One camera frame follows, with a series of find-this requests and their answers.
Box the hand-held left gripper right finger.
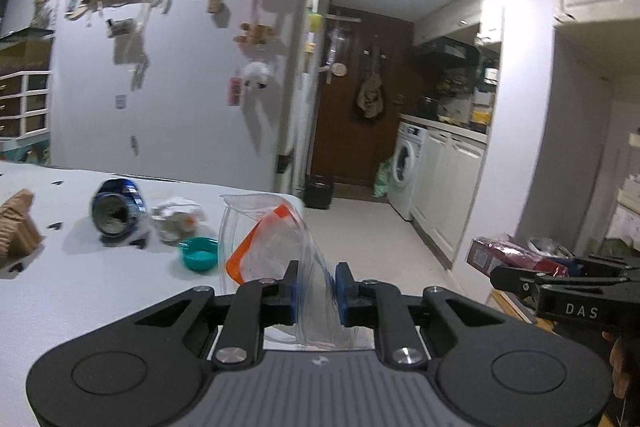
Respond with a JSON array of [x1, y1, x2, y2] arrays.
[[334, 262, 504, 369]]

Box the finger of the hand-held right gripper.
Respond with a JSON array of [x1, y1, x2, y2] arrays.
[[490, 264, 551, 305]]

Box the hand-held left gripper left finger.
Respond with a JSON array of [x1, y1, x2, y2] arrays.
[[133, 259, 301, 369]]

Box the red snack packet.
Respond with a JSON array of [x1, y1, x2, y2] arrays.
[[467, 234, 571, 278]]

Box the clear zip bag orange corner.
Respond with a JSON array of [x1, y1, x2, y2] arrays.
[[220, 193, 371, 350]]

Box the white wrapper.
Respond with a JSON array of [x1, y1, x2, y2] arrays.
[[151, 198, 206, 242]]

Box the crushed blue can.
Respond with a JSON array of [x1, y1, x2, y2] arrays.
[[91, 178, 151, 243]]

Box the person's right hand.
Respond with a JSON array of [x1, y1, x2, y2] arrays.
[[602, 331, 633, 400]]

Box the grey bin with white liner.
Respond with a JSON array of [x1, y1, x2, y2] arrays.
[[527, 237, 576, 258]]

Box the white shelf rack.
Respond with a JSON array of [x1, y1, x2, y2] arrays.
[[607, 172, 640, 243]]

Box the teal plastic lid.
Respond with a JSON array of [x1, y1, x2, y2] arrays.
[[179, 237, 219, 272]]

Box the white base cabinets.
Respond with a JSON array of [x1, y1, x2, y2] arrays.
[[410, 127, 488, 270]]

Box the small black bin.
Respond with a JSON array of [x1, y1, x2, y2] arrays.
[[304, 175, 335, 209]]

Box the green plastic bag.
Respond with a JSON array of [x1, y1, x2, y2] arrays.
[[374, 158, 393, 199]]

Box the white washing machine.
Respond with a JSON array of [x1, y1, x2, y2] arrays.
[[388, 122, 428, 222]]

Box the brown wooden door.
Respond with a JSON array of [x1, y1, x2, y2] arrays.
[[312, 7, 415, 198]]

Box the hanging cloth bag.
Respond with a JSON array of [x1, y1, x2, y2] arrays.
[[356, 47, 387, 120]]

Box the white fluffy sheep toy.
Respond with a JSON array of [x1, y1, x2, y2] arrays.
[[243, 62, 271, 88]]

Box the black range hood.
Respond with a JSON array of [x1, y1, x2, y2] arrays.
[[414, 37, 478, 60]]

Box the white upper kitchen cabinets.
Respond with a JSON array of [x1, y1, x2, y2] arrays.
[[414, 0, 503, 46]]

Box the white framed cabinet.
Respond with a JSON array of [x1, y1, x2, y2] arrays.
[[0, 29, 53, 165]]

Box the dried flower bunch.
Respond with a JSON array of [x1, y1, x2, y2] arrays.
[[32, 0, 53, 28]]

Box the wooden wall ornament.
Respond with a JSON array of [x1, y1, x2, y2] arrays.
[[235, 23, 273, 45]]

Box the small hanging photo frame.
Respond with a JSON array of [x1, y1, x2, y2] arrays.
[[105, 18, 135, 38]]

